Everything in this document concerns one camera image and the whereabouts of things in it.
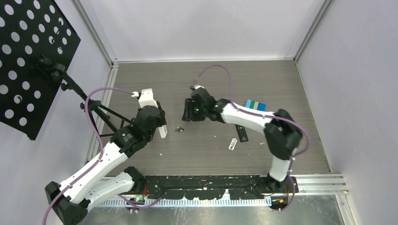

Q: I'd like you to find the black remote control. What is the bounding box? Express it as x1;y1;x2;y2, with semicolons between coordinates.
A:
235;124;248;143

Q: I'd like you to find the white air conditioner remote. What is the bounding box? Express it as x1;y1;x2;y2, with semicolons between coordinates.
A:
158;125;168;139

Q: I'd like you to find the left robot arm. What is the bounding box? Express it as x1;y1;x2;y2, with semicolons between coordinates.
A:
42;100;166;225

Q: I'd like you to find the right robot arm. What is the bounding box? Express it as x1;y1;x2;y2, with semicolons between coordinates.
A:
182;85;303;192

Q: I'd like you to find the blue green brick block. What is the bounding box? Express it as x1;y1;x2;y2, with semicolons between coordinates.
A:
245;99;266;112

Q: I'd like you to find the black tripod stand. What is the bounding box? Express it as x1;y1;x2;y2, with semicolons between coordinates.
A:
30;53;131;137

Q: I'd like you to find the black perforated board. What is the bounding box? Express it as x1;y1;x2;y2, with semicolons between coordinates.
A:
0;0;80;140

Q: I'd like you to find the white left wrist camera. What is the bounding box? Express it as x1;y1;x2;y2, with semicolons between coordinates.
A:
131;88;158;108

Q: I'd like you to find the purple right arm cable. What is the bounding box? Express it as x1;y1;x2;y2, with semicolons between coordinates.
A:
191;65;311;212

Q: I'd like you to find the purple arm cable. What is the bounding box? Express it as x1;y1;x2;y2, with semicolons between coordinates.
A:
191;65;311;212
42;87;139;225

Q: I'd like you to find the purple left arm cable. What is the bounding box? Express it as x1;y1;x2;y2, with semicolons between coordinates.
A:
42;87;139;225

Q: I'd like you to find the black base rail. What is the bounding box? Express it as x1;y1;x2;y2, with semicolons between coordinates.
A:
114;174;299;201

